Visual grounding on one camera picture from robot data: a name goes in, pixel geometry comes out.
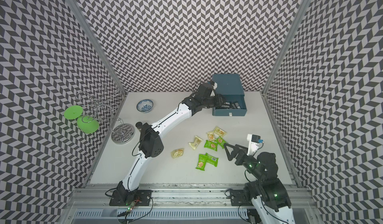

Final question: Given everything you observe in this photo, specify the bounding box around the yellow cookie packet top right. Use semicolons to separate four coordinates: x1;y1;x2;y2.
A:
213;126;227;137

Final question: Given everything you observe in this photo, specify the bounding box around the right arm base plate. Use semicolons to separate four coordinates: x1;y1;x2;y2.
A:
229;189;252;207

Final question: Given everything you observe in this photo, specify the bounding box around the yellow cookie packet center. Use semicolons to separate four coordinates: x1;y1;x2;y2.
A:
189;136;203;150

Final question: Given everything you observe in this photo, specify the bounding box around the green cookie packet bottom right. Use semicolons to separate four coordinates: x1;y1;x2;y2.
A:
205;153;218;167

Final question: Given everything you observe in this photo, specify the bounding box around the black lid spice jar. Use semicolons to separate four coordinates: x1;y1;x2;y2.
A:
135;122;143;130

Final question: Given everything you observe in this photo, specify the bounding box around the yellow cookie packet bottom left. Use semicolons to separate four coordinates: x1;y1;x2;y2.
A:
171;148;185;159

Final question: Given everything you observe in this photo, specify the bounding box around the chrome wire cup rack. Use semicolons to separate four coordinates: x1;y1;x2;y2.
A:
75;84;135;144

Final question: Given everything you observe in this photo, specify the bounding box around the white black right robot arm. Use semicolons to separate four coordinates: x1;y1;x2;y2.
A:
224;144;296;224

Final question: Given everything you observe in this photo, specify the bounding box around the blue white porcelain bowl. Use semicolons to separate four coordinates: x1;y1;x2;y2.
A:
136;99;154;113

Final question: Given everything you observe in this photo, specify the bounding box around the green plastic cup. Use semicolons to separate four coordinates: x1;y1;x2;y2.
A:
77;115;100;134
64;105;83;120

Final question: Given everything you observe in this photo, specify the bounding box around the green plastic cup lower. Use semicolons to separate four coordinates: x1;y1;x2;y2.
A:
77;115;100;134

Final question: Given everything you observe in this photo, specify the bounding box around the green cookie packet bottom left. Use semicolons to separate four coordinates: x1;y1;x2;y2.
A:
196;154;207;171

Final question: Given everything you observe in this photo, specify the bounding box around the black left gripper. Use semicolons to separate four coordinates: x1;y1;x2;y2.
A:
202;92;227;107

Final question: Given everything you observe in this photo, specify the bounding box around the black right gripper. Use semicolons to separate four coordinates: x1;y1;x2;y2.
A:
223;143;264;182

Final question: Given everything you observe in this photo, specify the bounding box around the teal three-drawer cabinet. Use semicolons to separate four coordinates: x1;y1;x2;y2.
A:
212;73;247;116

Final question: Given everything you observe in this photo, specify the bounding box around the yellow cookie packet small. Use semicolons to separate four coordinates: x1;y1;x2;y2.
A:
206;131;216;141

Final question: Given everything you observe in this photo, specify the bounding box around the black cookie packet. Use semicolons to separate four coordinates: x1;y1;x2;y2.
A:
231;102;241;109
222;102;233;109

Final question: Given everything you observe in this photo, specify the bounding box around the aluminium front rail frame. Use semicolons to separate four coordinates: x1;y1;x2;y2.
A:
58;184;323;224

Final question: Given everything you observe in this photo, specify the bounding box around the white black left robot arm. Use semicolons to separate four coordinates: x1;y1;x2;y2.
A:
113;81;224;198

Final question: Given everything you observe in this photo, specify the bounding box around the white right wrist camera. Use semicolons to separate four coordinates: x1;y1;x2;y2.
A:
247;134;264;156

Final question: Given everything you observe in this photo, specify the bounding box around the green cookie packet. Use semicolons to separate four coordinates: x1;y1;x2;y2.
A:
204;140;218;151
196;154;207;171
215;136;227;149
205;153;218;167

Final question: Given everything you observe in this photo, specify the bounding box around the green plastic cup upper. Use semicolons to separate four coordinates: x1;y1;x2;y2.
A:
64;105;83;120

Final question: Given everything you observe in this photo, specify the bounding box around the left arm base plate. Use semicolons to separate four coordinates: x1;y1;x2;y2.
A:
109;190;153;207

